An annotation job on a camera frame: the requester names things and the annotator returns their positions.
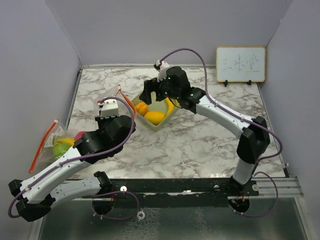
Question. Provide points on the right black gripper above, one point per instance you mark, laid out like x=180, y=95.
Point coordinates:
x=153, y=85

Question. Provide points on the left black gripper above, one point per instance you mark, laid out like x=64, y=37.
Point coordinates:
x=101, y=121

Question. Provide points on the red apple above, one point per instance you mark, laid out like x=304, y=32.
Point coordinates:
x=79, y=135

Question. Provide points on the yellow banana bunch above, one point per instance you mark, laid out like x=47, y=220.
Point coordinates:
x=65, y=140

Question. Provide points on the clear zip bag red zipper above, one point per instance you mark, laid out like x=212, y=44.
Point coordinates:
x=44, y=154

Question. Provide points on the green lime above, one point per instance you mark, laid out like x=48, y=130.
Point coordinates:
x=60, y=149

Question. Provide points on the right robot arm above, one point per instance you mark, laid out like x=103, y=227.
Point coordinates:
x=252, y=133

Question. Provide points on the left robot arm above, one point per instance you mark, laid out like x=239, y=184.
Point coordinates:
x=37, y=196

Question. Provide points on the orange bell pepper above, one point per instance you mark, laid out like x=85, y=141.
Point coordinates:
x=142, y=108

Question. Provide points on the green plastic basket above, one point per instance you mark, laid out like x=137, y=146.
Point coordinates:
x=154, y=106

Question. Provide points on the small yellow bananas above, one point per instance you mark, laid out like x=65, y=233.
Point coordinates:
x=171, y=105

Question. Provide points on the yellow mango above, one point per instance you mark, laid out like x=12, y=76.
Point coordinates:
x=154, y=117

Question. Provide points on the small whiteboard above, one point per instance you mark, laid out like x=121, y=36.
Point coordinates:
x=241, y=64

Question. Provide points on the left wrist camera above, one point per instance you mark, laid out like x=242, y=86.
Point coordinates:
x=108, y=108

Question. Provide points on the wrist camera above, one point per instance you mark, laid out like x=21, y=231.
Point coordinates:
x=108, y=108
x=161, y=67

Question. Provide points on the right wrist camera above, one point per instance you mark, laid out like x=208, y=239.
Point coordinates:
x=161, y=67

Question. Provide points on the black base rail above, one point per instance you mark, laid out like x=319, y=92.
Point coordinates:
x=176, y=192

